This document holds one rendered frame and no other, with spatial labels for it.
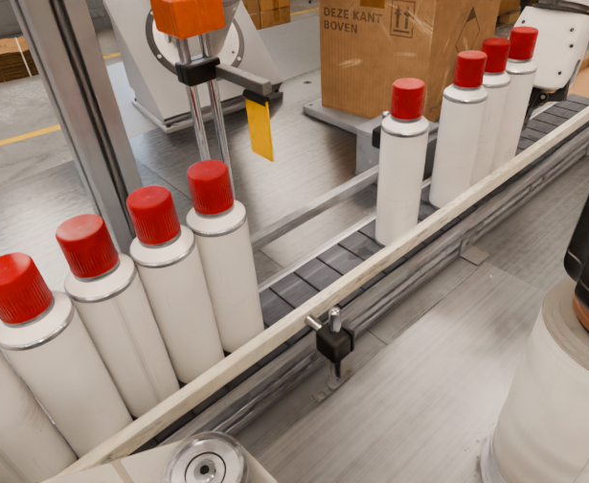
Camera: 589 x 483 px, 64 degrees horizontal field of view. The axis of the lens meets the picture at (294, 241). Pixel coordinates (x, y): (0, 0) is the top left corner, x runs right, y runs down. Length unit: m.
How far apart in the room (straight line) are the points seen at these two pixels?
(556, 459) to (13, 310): 0.35
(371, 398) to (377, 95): 0.65
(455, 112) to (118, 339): 0.45
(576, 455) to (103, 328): 0.32
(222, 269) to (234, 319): 0.06
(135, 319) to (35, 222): 0.53
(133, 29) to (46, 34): 0.72
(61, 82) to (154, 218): 0.15
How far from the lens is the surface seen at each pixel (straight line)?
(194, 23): 0.42
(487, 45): 0.66
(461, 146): 0.63
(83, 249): 0.35
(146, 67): 1.11
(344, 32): 0.98
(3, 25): 5.77
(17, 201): 0.97
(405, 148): 0.53
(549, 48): 0.78
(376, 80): 0.97
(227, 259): 0.41
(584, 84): 1.30
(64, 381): 0.38
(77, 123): 0.46
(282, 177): 0.85
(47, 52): 0.44
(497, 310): 0.56
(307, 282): 0.57
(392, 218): 0.58
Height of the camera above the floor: 1.27
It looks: 39 degrees down
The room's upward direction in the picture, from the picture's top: 5 degrees counter-clockwise
